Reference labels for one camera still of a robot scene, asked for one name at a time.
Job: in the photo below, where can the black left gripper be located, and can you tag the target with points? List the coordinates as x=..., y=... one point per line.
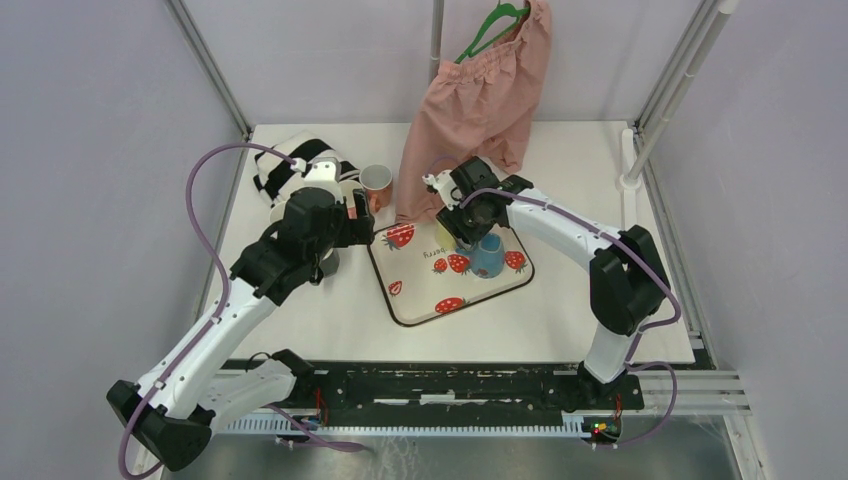
x=356, y=231

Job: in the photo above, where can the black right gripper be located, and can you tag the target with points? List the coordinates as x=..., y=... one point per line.
x=451, y=221

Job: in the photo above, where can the bright blue mug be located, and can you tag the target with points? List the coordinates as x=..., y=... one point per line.
x=486, y=257

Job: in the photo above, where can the black faceted mug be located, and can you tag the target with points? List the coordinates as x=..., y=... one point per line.
x=327, y=267

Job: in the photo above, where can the plain pink tall mug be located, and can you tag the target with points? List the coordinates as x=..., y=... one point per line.
x=349, y=187

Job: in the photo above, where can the floral salmon mug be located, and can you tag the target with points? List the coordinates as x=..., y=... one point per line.
x=377, y=181

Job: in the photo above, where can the strawberry print tray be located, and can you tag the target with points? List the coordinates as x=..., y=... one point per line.
x=422, y=282

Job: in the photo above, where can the green faceted mug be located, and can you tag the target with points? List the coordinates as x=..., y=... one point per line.
x=444, y=238

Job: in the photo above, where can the pale pink faceted mug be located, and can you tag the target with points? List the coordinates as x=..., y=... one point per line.
x=277, y=213

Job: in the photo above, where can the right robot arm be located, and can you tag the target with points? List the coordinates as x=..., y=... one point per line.
x=627, y=280

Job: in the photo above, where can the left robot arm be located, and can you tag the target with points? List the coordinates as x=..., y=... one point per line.
x=175, y=409

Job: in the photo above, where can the black white striped towel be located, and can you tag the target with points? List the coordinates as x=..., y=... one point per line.
x=275, y=180

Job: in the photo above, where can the pink shorts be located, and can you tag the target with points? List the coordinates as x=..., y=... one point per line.
x=483, y=106

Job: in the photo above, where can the centre metal pole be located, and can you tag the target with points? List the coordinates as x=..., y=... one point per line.
x=437, y=21

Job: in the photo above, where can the green clothes hanger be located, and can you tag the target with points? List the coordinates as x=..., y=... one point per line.
x=499, y=22

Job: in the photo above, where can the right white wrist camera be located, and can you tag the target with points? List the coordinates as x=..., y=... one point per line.
x=445, y=187

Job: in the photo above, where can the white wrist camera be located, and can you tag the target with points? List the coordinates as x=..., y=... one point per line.
x=321, y=172
x=445, y=187

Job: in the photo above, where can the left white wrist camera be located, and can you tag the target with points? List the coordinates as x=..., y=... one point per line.
x=321, y=172

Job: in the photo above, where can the white cable duct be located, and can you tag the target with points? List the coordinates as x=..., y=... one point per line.
x=267, y=422

